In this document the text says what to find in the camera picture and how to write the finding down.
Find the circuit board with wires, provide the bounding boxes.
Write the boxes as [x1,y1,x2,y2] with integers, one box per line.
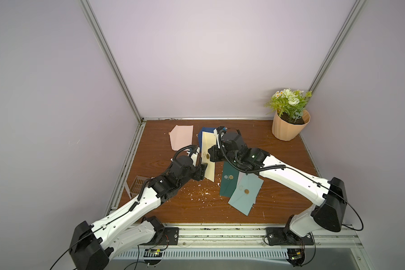
[124,235,170,270]
[287,232,317,268]

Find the aluminium front rail frame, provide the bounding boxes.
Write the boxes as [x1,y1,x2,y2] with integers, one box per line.
[85,223,365,250]

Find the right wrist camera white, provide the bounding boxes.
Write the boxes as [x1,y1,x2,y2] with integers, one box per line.
[214,126,228,145]

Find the cream yellow envelope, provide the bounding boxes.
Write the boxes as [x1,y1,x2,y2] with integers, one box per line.
[200,131,217,183]

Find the dark green envelope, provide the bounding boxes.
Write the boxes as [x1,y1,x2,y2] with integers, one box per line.
[219,162,239,198]

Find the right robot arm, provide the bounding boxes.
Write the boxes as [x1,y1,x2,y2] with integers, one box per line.
[208,126,350,245]

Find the left circuit board with wires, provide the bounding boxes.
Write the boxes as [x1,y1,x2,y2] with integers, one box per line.
[124,235,170,270]

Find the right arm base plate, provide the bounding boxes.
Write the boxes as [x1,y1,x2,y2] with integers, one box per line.
[265,227,315,246]

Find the pink envelope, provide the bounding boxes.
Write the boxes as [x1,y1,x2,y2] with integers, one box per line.
[169,125,194,151]

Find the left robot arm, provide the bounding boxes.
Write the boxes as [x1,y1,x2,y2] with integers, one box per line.
[66,145,207,270]

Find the green plant white flowers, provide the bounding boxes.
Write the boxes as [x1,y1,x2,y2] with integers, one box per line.
[265,88,312,125]

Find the right circuit board with wires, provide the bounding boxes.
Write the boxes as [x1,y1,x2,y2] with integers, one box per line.
[287,232,317,268]

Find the grey envelope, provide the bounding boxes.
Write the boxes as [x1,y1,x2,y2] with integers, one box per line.
[234,173,261,206]

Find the white vented cable duct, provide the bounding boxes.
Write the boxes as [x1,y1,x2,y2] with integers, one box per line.
[116,248,288,260]

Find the small brown card holder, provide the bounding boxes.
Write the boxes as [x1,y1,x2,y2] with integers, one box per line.
[124,175,149,199]

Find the teal envelope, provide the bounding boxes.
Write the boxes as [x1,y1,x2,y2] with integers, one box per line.
[228,173,264,216]

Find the navy blue envelope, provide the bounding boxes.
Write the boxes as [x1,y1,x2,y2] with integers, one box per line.
[197,127,215,149]

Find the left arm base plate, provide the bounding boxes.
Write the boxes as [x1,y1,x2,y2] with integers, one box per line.
[142,227,180,246]

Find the ribbed terracotta plant pot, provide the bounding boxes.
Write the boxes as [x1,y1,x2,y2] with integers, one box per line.
[272,110,311,141]

